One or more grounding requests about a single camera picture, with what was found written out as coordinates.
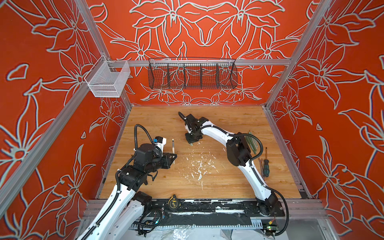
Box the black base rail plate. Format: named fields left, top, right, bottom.
left=144, top=199, right=286, bottom=217

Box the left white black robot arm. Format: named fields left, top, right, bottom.
left=78, top=143, right=177, bottom=240

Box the small circuit board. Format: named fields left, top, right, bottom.
left=263, top=221, right=279, bottom=236

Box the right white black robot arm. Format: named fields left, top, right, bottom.
left=178, top=112, right=288, bottom=217

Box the yellow black tape measure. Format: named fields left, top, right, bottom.
left=168, top=195, right=181, bottom=211

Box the left black corrugated cable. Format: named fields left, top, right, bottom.
left=133, top=123, right=157, bottom=151

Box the black wire basket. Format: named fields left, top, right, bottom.
left=148, top=57, right=238, bottom=90

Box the grey green pen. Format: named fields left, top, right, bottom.
left=172, top=139, right=176, bottom=162

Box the green handled screwdriver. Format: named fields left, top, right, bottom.
left=263, top=147, right=270, bottom=178

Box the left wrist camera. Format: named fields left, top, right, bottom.
left=154, top=136, right=167, bottom=155

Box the white wire basket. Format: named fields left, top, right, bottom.
left=85, top=60, right=131, bottom=98

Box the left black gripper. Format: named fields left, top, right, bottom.
left=146, top=151, right=177, bottom=173

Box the white slotted cable duct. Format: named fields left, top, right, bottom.
left=131, top=218, right=265, bottom=231

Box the black corrugated cable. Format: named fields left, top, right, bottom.
left=178, top=111, right=290, bottom=236
left=133, top=123, right=157, bottom=151

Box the right black corrugated cable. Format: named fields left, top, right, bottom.
left=178, top=111, right=290, bottom=236

